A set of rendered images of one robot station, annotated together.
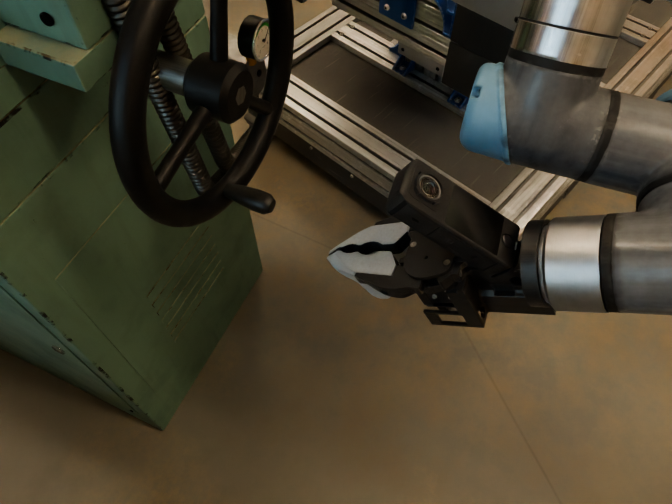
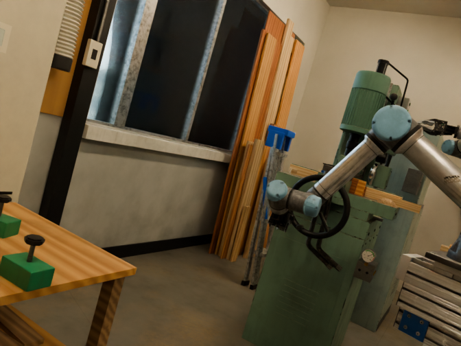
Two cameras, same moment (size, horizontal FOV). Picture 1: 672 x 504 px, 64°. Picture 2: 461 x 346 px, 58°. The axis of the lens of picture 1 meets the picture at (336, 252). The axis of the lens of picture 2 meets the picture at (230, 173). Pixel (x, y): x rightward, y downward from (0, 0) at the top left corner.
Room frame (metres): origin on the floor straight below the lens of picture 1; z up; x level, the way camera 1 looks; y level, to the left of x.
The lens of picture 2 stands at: (0.04, -1.74, 1.01)
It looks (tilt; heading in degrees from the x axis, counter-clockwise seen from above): 5 degrees down; 91
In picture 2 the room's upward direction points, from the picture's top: 16 degrees clockwise
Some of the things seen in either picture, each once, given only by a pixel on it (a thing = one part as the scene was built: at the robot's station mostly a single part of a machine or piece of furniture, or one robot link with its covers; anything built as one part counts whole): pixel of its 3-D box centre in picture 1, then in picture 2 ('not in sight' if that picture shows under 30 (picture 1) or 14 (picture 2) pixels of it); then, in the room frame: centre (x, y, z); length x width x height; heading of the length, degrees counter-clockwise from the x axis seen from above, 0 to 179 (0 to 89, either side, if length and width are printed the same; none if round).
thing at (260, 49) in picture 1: (254, 42); (368, 257); (0.71, 0.12, 0.65); 0.06 x 0.04 x 0.08; 155
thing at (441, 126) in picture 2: not in sight; (445, 129); (1.04, 0.53, 1.36); 0.12 x 0.09 x 0.08; 155
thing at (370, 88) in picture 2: not in sight; (365, 104); (0.56, 0.42, 1.35); 0.18 x 0.18 x 0.31
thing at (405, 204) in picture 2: not in sight; (363, 191); (0.67, 0.37, 0.92); 0.55 x 0.02 x 0.04; 155
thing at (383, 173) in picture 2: not in sight; (380, 176); (0.78, 0.53, 1.02); 0.09 x 0.07 x 0.12; 155
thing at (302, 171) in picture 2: not in sight; (341, 184); (0.58, 0.44, 0.92); 0.60 x 0.02 x 0.05; 155
